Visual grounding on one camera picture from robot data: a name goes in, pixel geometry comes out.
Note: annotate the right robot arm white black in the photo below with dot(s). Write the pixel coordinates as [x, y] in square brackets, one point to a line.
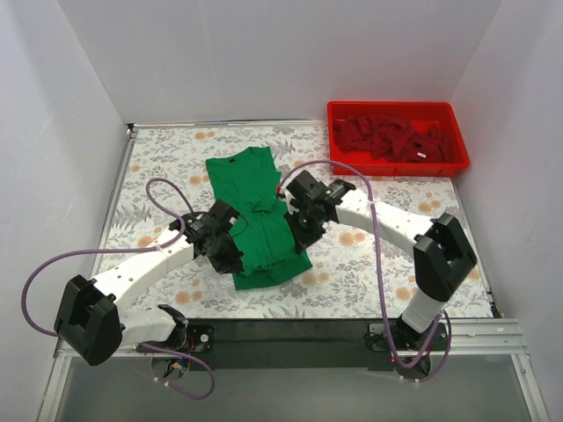
[442, 254]

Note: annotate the aluminium frame rail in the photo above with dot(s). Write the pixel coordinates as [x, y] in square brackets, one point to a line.
[473, 335]

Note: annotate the dark red t shirt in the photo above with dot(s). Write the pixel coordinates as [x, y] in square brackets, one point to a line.
[396, 139]

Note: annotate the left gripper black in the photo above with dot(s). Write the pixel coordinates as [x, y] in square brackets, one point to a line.
[226, 253]

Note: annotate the black front crossbar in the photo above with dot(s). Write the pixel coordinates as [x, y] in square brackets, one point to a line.
[292, 343]

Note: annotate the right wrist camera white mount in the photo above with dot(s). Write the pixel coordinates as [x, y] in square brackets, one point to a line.
[283, 194]

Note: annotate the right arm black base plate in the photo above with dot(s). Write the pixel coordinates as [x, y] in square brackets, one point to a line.
[405, 338]

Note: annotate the green t shirt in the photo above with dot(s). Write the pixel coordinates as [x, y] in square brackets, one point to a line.
[248, 182]

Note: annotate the red plastic bin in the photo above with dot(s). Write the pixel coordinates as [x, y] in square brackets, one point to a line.
[422, 115]

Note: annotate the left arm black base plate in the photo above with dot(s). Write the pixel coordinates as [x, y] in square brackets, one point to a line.
[192, 338]

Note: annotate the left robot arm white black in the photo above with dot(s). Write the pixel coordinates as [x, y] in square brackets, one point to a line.
[94, 316]

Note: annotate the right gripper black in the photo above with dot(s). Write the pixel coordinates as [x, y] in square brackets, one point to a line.
[303, 226]

